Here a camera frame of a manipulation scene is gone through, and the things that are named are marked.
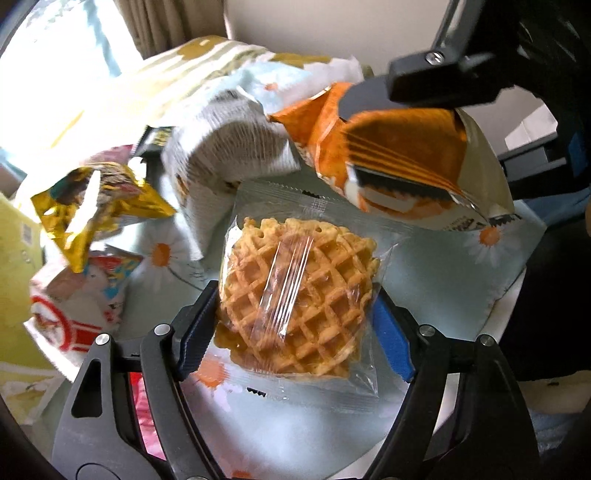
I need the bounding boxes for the yellow bag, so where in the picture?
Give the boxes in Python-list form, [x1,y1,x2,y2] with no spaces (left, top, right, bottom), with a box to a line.
[0,191,70,423]

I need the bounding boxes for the white grey striped snack packet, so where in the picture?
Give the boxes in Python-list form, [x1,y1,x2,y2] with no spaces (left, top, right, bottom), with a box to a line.
[161,88,303,264]

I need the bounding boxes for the bright pink packet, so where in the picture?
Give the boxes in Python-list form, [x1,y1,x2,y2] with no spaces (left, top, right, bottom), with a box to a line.
[131,374,167,462]

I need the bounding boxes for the black gold snack packet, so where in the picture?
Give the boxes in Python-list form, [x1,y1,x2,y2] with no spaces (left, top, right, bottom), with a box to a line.
[131,124,174,160]

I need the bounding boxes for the red white snack packet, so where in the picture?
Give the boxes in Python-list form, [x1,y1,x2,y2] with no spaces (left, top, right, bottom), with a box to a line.
[28,244,144,356]

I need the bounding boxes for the light blue daisy cloth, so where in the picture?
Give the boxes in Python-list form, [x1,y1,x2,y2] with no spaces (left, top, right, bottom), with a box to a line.
[124,41,550,480]

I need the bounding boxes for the brown curtain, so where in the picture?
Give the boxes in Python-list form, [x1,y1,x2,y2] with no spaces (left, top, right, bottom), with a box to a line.
[113,0,241,61]

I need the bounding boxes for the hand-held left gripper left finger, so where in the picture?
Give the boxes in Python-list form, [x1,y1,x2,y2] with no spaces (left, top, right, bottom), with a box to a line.
[51,279,222,480]

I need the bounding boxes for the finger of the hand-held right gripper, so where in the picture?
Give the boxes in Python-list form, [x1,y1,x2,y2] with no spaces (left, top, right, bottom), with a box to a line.
[337,0,513,121]

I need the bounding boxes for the striped orange flower pillow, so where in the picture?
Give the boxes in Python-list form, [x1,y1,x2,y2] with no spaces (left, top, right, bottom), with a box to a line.
[46,34,259,153]

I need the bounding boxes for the dark desk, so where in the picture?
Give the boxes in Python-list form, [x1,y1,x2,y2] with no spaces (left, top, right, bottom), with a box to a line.
[499,136,571,199]

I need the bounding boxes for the clear waffle packet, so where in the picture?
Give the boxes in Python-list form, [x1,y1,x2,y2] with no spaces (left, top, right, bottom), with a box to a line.
[212,180,407,407]

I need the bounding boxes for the gold foil snack packet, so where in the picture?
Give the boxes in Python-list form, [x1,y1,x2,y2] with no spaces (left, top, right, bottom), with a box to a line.
[30,164,178,273]

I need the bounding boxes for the orange snack bag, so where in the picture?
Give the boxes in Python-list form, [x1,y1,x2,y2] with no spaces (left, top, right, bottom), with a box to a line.
[268,80,515,232]

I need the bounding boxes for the light blue curtain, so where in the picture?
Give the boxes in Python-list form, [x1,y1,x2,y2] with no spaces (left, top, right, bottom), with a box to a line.
[88,0,123,77]

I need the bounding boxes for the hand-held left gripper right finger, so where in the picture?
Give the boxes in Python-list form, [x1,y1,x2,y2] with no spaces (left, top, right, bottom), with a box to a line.
[365,295,541,480]

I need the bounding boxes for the pink snack packet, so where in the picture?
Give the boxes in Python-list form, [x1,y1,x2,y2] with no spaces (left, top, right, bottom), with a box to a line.
[81,144,134,169]

